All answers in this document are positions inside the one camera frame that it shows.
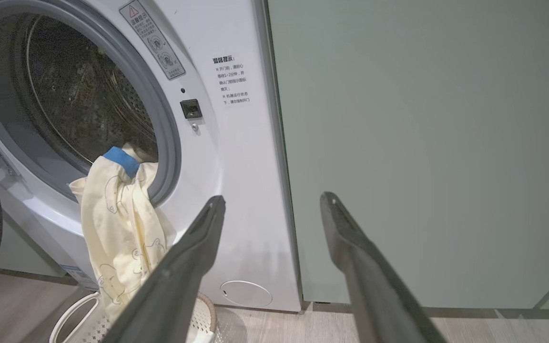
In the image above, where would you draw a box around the pale green cabinet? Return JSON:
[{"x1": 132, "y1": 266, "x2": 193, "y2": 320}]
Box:
[{"x1": 266, "y1": 0, "x2": 549, "y2": 311}]

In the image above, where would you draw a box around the cream perforated laundry basket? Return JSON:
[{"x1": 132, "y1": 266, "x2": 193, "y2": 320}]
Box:
[{"x1": 48, "y1": 291, "x2": 218, "y2": 343}]

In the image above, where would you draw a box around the blue white energy label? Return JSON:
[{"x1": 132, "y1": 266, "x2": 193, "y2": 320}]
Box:
[{"x1": 59, "y1": 263, "x2": 100, "y2": 290}]

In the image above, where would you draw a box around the grey rubber door gasket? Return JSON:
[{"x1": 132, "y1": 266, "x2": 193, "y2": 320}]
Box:
[{"x1": 0, "y1": 0, "x2": 182, "y2": 206}]

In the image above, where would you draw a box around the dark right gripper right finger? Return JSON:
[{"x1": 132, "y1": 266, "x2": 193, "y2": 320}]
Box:
[{"x1": 320, "y1": 192, "x2": 447, "y2": 343}]

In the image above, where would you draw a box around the yellow garment with blue cuffs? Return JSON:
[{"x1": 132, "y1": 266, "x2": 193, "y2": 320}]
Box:
[{"x1": 69, "y1": 145, "x2": 173, "y2": 324}]

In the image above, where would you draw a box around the round white filter cover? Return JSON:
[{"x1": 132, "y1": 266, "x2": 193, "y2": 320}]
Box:
[{"x1": 220, "y1": 280, "x2": 273, "y2": 308}]

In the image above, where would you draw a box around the white front-load washing machine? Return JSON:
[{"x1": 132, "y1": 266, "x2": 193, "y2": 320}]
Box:
[{"x1": 0, "y1": 0, "x2": 302, "y2": 313}]

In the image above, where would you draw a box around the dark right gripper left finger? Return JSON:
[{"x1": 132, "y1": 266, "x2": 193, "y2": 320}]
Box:
[{"x1": 103, "y1": 195, "x2": 226, "y2": 343}]

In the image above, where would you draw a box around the grey warning sticker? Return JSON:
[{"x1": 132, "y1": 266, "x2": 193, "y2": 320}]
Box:
[{"x1": 119, "y1": 0, "x2": 186, "y2": 80}]

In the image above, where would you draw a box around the steel washing machine drum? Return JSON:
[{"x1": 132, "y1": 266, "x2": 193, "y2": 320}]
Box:
[{"x1": 12, "y1": 14, "x2": 158, "y2": 165}]

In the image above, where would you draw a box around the black door latch socket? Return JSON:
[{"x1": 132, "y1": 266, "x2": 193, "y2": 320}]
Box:
[{"x1": 180, "y1": 99, "x2": 203, "y2": 120}]

